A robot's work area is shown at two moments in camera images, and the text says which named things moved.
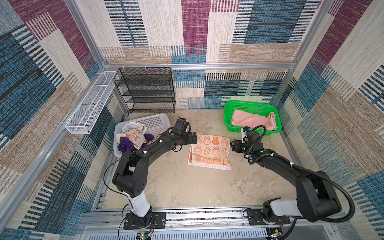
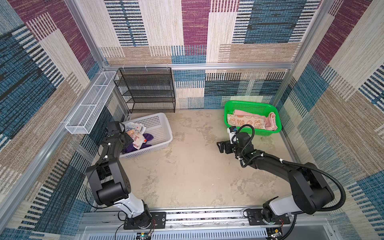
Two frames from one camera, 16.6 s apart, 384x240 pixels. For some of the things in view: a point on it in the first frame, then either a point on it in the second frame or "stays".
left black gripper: (189, 138) to (128, 139)
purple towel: (125, 145) stays
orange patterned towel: (211, 151) to (238, 120)
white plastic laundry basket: (155, 124) stays
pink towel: (243, 118) stays
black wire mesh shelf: (147, 88) stays
